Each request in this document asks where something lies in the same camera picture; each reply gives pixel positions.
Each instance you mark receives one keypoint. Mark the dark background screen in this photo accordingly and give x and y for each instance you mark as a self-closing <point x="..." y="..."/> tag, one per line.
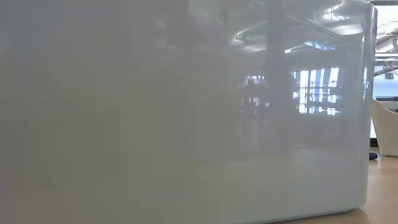
<point x="391" y="98"/>

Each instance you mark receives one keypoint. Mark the dark blue pen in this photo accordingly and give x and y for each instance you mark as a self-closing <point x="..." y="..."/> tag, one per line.
<point x="373" y="156"/>

